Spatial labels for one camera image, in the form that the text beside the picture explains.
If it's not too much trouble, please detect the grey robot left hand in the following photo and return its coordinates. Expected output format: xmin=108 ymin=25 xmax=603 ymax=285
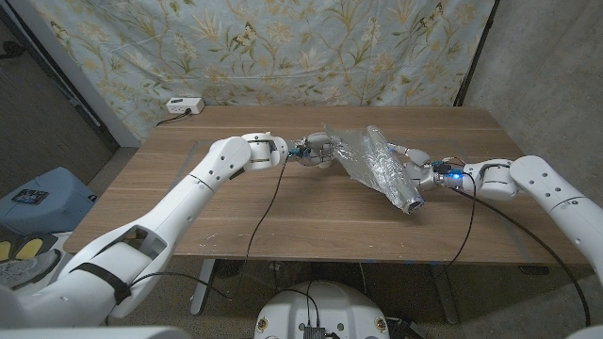
xmin=286 ymin=131 xmax=338 ymax=170

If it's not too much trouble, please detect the aluminum foil sheet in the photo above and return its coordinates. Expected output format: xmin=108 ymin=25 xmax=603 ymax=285
xmin=322 ymin=122 xmax=426 ymax=216

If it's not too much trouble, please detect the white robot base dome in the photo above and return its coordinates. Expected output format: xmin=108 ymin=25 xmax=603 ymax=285
xmin=253 ymin=281 xmax=391 ymax=339

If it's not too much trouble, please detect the floral backdrop cloth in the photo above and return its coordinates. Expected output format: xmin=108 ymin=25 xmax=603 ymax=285
xmin=28 ymin=0 xmax=498 ymax=142

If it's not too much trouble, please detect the white power strip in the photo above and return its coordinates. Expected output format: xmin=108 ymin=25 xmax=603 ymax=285
xmin=165 ymin=97 xmax=205 ymax=116

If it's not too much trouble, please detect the grey table leg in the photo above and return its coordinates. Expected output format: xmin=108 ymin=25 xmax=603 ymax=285
xmin=429 ymin=263 xmax=461 ymax=326
xmin=189 ymin=258 xmax=217 ymax=316

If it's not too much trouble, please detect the black backdrop stand pole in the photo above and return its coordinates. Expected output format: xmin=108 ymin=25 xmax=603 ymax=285
xmin=452 ymin=0 xmax=501 ymax=107

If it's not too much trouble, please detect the black printed marker card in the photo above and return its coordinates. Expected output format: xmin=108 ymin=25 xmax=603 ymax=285
xmin=11 ymin=188 xmax=50 ymax=205

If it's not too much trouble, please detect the black shoe yellow insole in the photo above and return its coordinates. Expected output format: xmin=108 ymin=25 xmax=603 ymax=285
xmin=0 ymin=230 xmax=13 ymax=264
xmin=11 ymin=233 xmax=58 ymax=263

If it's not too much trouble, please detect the grey sneaker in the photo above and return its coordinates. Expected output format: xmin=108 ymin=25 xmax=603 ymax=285
xmin=0 ymin=248 xmax=62 ymax=291

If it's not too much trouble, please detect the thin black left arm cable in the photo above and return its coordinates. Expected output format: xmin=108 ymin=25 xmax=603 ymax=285
xmin=127 ymin=157 xmax=288 ymax=301

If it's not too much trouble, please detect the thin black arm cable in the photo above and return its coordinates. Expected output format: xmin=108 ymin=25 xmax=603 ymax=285
xmin=442 ymin=172 xmax=478 ymax=274
xmin=127 ymin=157 xmax=288 ymax=301

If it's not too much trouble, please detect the black power strip cord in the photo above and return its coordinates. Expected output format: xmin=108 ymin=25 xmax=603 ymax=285
xmin=155 ymin=108 xmax=193 ymax=127

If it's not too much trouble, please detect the black cable on base dome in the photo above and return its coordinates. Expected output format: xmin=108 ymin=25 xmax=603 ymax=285
xmin=281 ymin=281 xmax=322 ymax=329

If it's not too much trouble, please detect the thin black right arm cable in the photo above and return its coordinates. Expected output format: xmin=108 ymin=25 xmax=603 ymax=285
xmin=442 ymin=172 xmax=478 ymax=274

